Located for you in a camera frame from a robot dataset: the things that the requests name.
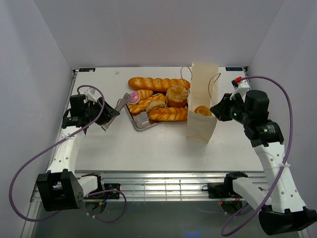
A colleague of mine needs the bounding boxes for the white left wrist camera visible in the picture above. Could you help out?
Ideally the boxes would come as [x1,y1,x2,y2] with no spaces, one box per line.
[84,87,98,103]

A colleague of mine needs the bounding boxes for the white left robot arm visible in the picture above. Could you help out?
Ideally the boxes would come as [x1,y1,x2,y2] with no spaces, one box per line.
[36,94,122,211]

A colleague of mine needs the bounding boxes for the twisted fake bread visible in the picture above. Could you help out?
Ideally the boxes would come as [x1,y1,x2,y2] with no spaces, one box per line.
[148,107,188,122]
[128,94,166,114]

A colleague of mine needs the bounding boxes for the aluminium frame rail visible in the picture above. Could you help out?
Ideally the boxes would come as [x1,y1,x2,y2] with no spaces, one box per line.
[31,171,273,203]

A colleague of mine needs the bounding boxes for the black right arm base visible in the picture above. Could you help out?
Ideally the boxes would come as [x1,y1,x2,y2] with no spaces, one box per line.
[202,182,235,198]

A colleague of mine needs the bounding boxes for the round sesame fake bread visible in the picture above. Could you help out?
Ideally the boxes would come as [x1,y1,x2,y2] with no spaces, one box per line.
[166,85,188,108]

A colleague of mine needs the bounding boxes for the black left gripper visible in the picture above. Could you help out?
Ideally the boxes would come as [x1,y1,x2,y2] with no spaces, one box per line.
[85,97,120,125]

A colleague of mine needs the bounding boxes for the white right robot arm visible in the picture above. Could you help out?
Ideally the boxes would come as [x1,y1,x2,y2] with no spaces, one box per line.
[210,90,317,236]

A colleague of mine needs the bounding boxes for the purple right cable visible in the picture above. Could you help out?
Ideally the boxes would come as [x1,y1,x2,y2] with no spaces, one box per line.
[220,75,292,236]

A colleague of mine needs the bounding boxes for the twisted fake bread front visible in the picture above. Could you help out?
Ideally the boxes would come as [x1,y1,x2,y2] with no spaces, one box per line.
[148,107,188,122]

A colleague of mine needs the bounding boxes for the silver metal tray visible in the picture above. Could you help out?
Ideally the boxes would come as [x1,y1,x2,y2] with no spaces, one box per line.
[125,94,159,131]

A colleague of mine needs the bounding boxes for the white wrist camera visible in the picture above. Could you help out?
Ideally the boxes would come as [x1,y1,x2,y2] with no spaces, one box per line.
[230,77,250,100]
[84,87,98,103]

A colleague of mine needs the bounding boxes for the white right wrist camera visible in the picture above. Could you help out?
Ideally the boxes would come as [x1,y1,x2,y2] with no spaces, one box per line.
[230,77,250,100]

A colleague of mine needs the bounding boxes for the long fake baguette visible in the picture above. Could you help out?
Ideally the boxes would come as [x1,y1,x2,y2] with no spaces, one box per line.
[128,77,190,92]

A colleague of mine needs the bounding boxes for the pink frosted fake donut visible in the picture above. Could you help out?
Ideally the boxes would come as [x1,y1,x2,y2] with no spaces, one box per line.
[129,92,140,105]

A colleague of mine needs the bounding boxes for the twisted fake bread middle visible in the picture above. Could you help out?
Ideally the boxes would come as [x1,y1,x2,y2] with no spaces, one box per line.
[128,94,166,114]

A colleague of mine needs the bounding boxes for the pale shell fake bread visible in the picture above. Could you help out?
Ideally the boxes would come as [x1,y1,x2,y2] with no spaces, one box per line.
[146,100,166,112]

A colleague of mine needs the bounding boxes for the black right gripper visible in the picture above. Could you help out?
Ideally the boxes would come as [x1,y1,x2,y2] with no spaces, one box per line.
[210,93,251,125]

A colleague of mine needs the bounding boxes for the silver metal tongs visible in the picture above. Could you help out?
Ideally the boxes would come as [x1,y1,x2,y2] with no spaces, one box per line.
[101,93,131,131]

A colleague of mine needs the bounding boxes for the fake bagel in bag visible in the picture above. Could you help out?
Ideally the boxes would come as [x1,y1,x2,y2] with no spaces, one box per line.
[194,105,212,117]

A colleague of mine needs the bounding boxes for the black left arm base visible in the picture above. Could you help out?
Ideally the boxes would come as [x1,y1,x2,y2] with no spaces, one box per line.
[104,183,121,200]

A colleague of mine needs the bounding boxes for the small striped fake bread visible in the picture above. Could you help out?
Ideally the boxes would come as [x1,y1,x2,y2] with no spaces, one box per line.
[137,89,153,101]

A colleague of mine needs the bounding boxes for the cream paper bag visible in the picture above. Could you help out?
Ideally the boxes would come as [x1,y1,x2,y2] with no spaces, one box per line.
[186,62,221,144]

